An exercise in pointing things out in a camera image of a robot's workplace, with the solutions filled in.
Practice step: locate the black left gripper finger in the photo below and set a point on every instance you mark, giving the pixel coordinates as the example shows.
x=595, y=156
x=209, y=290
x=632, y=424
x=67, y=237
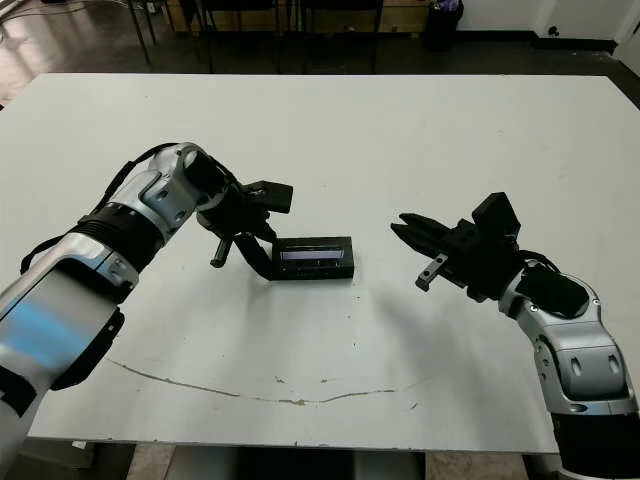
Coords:
x=268, y=232
x=255, y=255

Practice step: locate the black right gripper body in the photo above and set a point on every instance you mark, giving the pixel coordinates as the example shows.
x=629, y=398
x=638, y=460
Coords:
x=480, y=265

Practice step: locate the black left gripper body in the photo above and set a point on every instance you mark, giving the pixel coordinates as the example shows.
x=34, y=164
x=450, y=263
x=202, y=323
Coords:
x=235, y=215

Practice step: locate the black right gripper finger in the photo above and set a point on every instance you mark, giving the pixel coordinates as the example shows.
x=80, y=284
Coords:
x=425, y=245
x=430, y=227

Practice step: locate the black box lid with print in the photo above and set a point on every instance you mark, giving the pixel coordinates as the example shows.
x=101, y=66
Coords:
x=320, y=245

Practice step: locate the black trash bin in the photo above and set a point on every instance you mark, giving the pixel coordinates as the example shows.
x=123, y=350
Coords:
x=444, y=25

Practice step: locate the black metal furniture leg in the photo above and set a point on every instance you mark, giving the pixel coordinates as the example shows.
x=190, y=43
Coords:
x=141, y=35

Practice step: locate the grey robot lower body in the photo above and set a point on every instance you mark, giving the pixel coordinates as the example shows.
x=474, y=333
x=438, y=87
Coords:
x=300, y=465

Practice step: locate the white door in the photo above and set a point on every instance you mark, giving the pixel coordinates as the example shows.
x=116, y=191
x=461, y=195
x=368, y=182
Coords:
x=630, y=25

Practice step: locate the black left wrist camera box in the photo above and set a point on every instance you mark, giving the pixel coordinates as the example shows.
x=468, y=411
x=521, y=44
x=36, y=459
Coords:
x=275, y=196

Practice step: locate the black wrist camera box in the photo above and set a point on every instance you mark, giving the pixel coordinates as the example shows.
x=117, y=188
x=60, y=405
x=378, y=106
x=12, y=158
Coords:
x=275, y=196
x=495, y=215

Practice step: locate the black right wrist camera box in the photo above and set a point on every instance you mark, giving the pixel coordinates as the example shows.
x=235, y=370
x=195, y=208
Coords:
x=495, y=215

